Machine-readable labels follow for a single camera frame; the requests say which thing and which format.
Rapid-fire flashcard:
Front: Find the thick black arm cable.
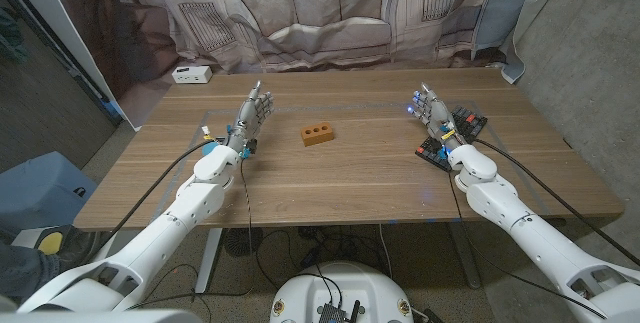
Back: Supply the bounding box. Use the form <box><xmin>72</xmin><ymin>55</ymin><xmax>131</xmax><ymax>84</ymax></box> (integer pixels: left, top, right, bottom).
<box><xmin>469</xmin><ymin>137</ymin><xmax>640</xmax><ymax>268</ymax></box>
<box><xmin>94</xmin><ymin>140</ymin><xmax>216</xmax><ymax>259</ymax></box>

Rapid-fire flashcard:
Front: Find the grey table leg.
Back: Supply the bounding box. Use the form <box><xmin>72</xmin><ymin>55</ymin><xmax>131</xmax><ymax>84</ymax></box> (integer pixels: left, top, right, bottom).
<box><xmin>447</xmin><ymin>222</ymin><xmax>483</xmax><ymax>290</ymax></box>

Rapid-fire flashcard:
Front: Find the printed living room backdrop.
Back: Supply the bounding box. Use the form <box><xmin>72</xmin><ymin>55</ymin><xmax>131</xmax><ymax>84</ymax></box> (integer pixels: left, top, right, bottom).
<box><xmin>139</xmin><ymin>0</ymin><xmax>574</xmax><ymax>85</ymax></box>

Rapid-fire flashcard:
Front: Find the white floor plate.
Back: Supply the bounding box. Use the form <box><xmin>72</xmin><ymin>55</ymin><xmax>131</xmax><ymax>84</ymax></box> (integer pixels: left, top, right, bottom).
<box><xmin>9</xmin><ymin>227</ymin><xmax>126</xmax><ymax>264</ymax></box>

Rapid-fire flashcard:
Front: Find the black round floor device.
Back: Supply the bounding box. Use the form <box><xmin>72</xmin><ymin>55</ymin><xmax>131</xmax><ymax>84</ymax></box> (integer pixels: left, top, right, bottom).
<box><xmin>223</xmin><ymin>227</ymin><xmax>264</xmax><ymax>258</ymax></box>

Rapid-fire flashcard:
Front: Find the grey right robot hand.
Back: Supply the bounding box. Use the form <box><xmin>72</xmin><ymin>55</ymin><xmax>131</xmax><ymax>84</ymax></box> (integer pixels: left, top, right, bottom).
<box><xmin>407</xmin><ymin>81</ymin><xmax>465</xmax><ymax>153</ymax></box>

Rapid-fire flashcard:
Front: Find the white power strip box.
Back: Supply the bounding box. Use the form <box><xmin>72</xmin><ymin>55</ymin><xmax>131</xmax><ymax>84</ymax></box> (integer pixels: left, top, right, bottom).
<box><xmin>171</xmin><ymin>65</ymin><xmax>213</xmax><ymax>85</ymax></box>

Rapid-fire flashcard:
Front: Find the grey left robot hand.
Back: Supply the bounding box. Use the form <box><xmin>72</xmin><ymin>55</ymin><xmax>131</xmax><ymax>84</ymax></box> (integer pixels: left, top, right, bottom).
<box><xmin>225</xmin><ymin>80</ymin><xmax>275</xmax><ymax>157</ymax></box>

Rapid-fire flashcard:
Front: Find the person's leg in jeans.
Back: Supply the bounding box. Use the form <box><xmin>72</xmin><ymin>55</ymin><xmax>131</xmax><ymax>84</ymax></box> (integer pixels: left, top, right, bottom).
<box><xmin>0</xmin><ymin>240</ymin><xmax>97</xmax><ymax>305</ymax></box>

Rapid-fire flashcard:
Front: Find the black yellow foot pedal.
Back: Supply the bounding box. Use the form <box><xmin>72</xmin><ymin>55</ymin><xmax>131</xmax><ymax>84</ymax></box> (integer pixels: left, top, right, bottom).
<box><xmin>29</xmin><ymin>226</ymin><xmax>104</xmax><ymax>264</ymax></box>

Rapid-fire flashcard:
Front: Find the blue-grey plastic bin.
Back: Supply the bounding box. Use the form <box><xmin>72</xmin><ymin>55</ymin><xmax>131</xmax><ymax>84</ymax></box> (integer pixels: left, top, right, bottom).
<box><xmin>0</xmin><ymin>150</ymin><xmax>99</xmax><ymax>232</ymax></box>

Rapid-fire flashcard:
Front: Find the black floor cable bundle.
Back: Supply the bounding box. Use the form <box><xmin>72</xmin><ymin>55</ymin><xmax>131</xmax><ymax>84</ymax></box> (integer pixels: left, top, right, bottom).
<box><xmin>254</xmin><ymin>225</ymin><xmax>392</xmax><ymax>284</ymax></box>

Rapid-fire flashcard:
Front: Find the black torso electronics module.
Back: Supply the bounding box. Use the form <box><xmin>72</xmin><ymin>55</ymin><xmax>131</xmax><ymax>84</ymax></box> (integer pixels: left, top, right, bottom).
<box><xmin>318</xmin><ymin>300</ymin><xmax>362</xmax><ymax>323</ymax></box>

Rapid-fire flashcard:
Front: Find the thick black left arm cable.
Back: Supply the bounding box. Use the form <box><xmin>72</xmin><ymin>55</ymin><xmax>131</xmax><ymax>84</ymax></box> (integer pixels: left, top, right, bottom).
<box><xmin>94</xmin><ymin>140</ymin><xmax>216</xmax><ymax>259</ymax></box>

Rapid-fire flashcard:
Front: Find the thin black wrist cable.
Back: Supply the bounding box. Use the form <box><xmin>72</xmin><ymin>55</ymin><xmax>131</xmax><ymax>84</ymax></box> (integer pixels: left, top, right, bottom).
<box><xmin>447</xmin><ymin>171</ymin><xmax>609</xmax><ymax>320</ymax></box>
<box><xmin>239</xmin><ymin>157</ymin><xmax>257</xmax><ymax>297</ymax></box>

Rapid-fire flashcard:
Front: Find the white-edged dark partition panel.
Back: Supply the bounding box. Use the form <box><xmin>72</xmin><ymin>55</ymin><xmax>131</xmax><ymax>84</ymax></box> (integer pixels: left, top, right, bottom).
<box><xmin>0</xmin><ymin>0</ymin><xmax>182</xmax><ymax>132</ymax></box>

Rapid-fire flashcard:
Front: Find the black keyboard with red keys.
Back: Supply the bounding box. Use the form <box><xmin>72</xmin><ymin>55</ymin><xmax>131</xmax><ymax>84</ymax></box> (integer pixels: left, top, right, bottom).
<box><xmin>414</xmin><ymin>105</ymin><xmax>489</xmax><ymax>173</ymax></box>

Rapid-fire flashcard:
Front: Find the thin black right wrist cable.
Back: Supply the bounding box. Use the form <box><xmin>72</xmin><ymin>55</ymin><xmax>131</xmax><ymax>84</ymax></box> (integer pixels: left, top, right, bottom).
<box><xmin>447</xmin><ymin>171</ymin><xmax>609</xmax><ymax>320</ymax></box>

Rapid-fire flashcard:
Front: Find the white table leg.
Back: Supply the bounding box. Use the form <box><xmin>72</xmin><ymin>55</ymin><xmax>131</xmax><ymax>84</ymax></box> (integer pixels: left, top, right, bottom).
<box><xmin>194</xmin><ymin>227</ymin><xmax>224</xmax><ymax>294</ymax></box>

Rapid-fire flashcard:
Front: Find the orange brick block with holes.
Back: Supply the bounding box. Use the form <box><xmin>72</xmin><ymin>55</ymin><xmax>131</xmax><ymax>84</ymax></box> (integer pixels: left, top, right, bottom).
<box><xmin>300</xmin><ymin>121</ymin><xmax>335</xmax><ymax>148</ymax></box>

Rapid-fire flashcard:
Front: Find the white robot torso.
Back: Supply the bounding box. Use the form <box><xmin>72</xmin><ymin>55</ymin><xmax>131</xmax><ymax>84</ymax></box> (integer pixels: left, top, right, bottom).
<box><xmin>269</xmin><ymin>261</ymin><xmax>415</xmax><ymax>323</ymax></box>

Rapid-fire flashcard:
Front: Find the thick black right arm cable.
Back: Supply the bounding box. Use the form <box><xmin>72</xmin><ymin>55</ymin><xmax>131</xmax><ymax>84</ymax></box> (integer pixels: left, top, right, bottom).
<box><xmin>469</xmin><ymin>137</ymin><xmax>640</xmax><ymax>268</ymax></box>

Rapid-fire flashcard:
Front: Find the thin black left wrist cable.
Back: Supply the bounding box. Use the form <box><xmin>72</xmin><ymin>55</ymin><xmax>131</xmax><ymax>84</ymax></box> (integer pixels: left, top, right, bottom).
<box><xmin>239</xmin><ymin>157</ymin><xmax>257</xmax><ymax>297</ymax></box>

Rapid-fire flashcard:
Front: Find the grey tape line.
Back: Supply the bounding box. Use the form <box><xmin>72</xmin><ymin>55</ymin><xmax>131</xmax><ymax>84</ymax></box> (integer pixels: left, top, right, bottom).
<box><xmin>149</xmin><ymin>100</ymin><xmax>551</xmax><ymax>222</ymax></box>

